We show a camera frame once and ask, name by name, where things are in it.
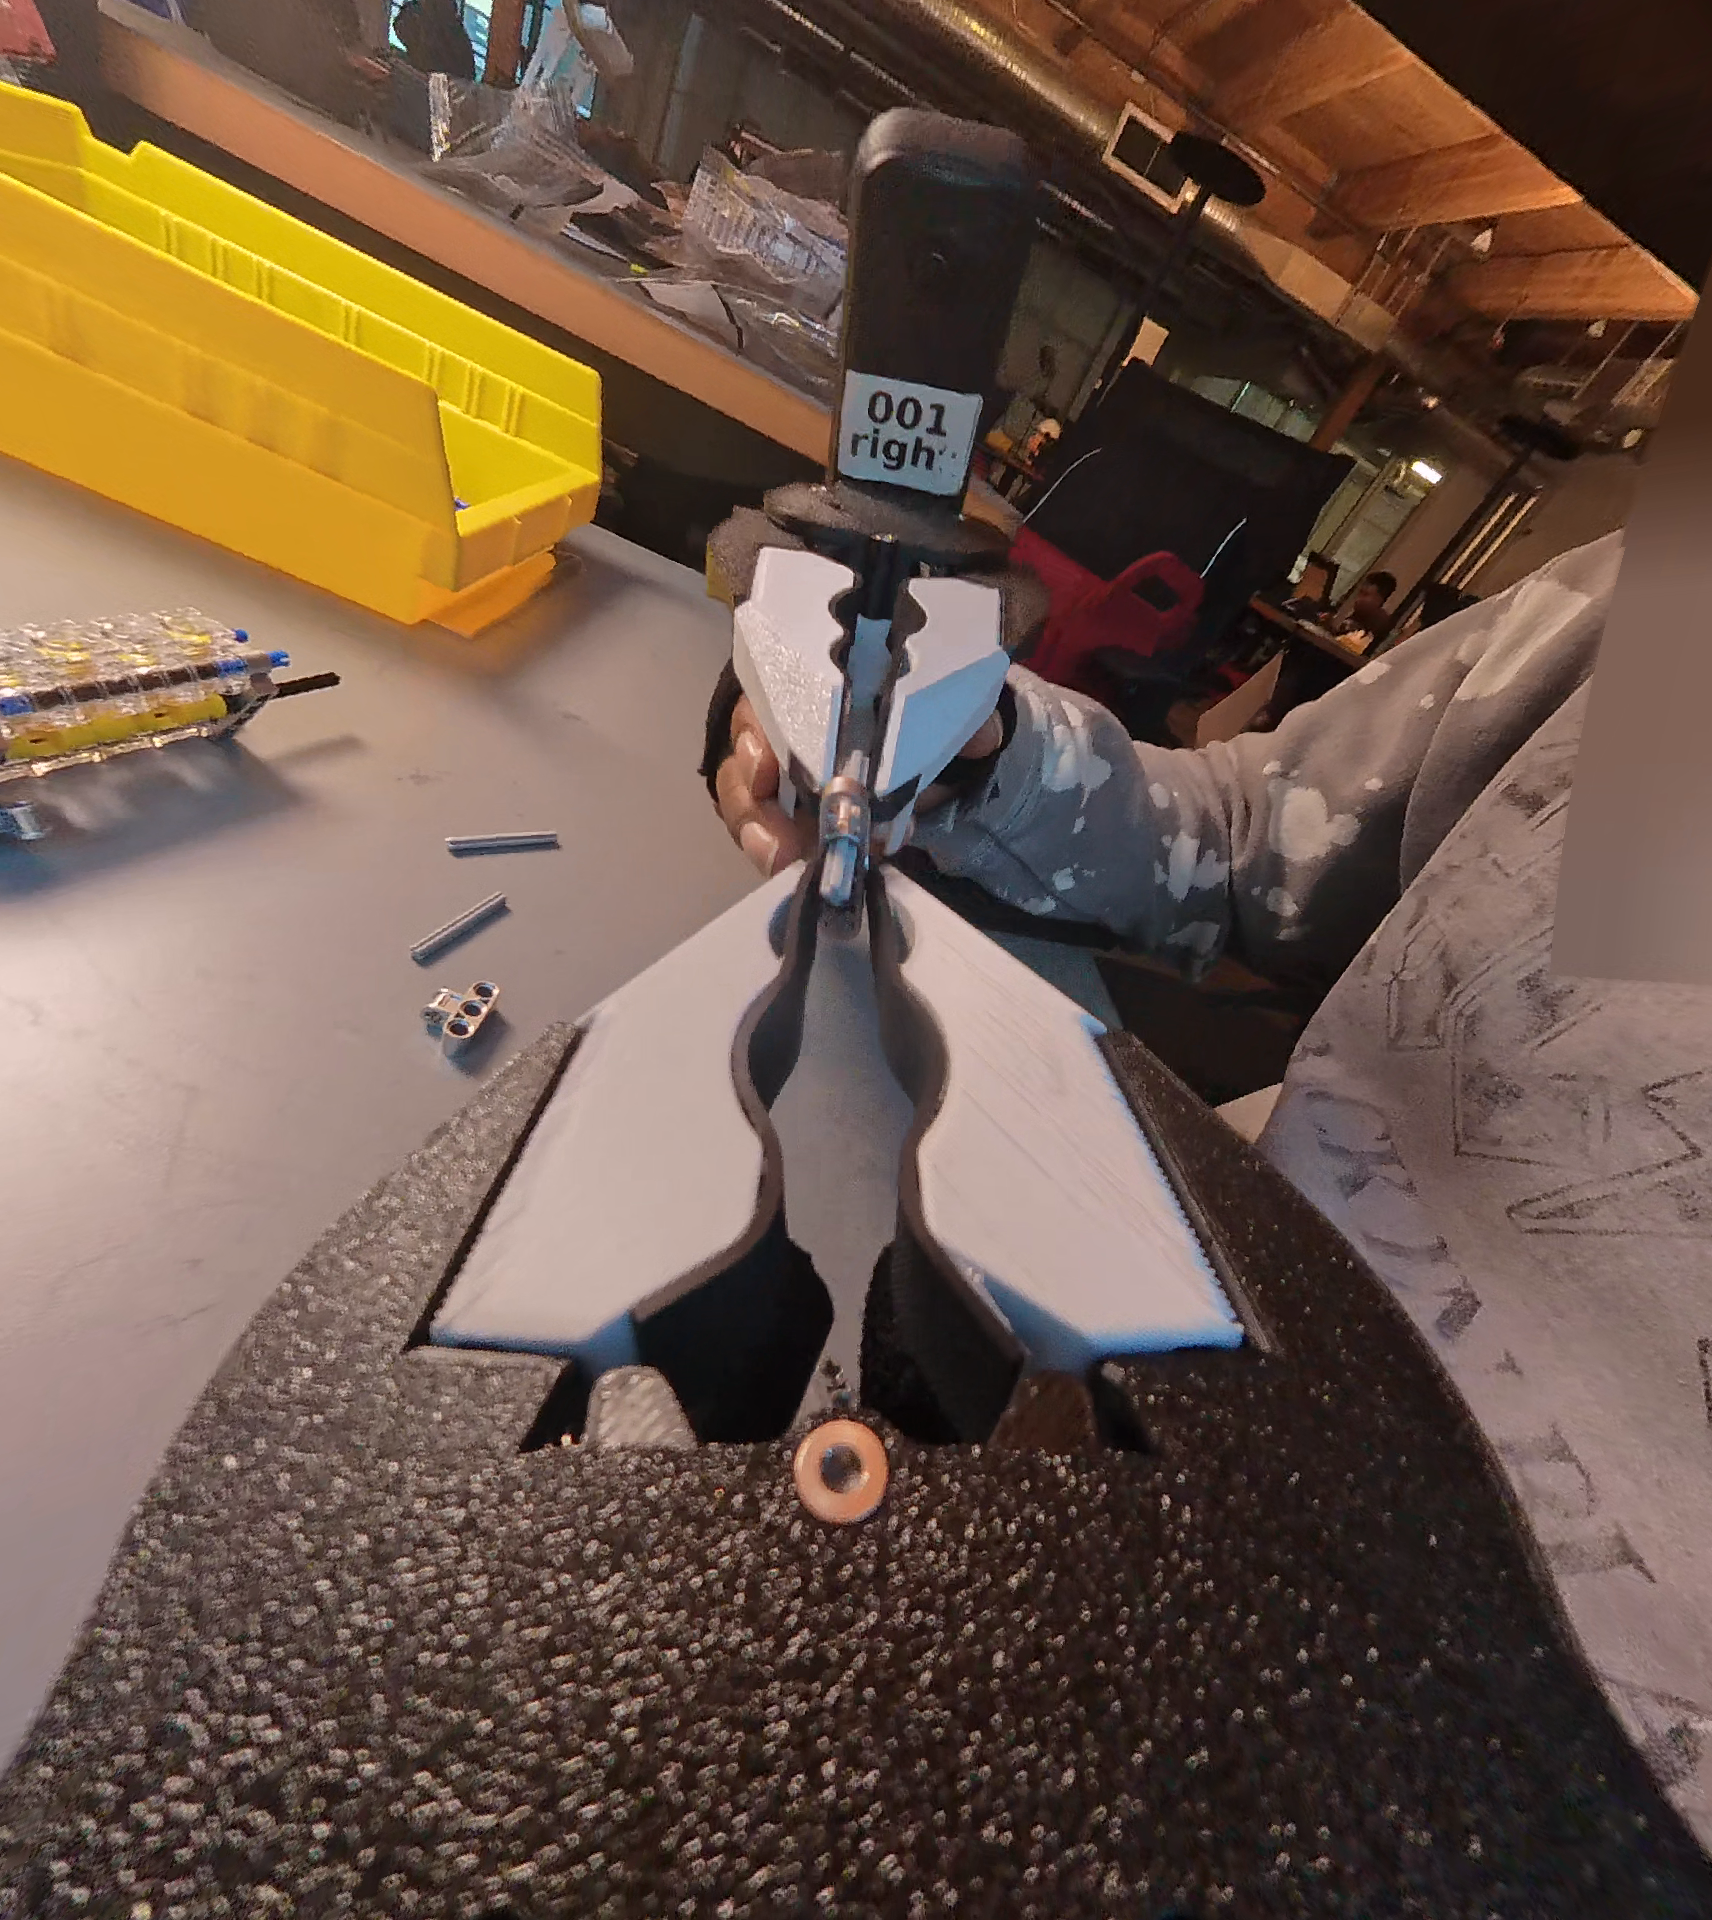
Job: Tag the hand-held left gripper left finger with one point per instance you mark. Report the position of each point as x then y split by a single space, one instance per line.
617 1171

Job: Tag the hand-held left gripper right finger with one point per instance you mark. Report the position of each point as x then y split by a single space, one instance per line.
1066 1184

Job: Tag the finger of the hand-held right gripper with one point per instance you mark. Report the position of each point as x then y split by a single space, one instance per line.
947 691
788 661

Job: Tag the grey toy connector piece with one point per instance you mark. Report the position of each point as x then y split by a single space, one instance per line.
841 840

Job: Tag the person's right hand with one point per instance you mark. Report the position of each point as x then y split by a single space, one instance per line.
758 795

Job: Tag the black wrist brace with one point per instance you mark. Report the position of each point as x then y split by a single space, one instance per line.
979 758

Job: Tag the red chair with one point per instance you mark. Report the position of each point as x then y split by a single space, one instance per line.
1126 600

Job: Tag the small grey toy connector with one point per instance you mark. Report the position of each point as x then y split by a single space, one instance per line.
463 1017

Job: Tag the pile of clear plastic bags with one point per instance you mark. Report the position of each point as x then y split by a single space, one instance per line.
677 210

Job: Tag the grey toy axle rod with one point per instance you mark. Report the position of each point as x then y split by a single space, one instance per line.
503 843
460 927

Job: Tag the cardboard box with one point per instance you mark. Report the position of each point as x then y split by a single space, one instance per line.
1238 698

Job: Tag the black round stand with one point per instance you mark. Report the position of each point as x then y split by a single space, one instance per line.
1218 168

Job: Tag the black partition screen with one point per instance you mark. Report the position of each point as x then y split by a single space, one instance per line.
1187 464

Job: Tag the yellow plastic parts bin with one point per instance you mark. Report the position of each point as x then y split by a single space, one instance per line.
270 331
346 562

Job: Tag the wooden shelf board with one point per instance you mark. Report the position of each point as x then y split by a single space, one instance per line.
391 194

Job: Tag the toy building block model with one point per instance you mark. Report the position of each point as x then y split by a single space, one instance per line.
90 704

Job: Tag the white wall vent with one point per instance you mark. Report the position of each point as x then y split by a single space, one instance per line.
1138 146

